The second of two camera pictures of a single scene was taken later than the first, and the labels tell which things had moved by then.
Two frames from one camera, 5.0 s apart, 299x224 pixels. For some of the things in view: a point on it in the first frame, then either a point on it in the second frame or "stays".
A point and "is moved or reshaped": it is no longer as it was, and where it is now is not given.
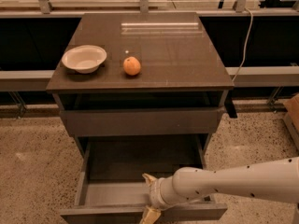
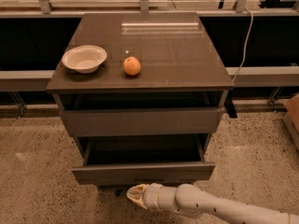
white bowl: [84, 59] stays
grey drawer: [110, 185] is moved or reshaped
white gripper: [154, 192] -> [152, 195]
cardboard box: [291, 115] stays
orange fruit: [132, 66] stays
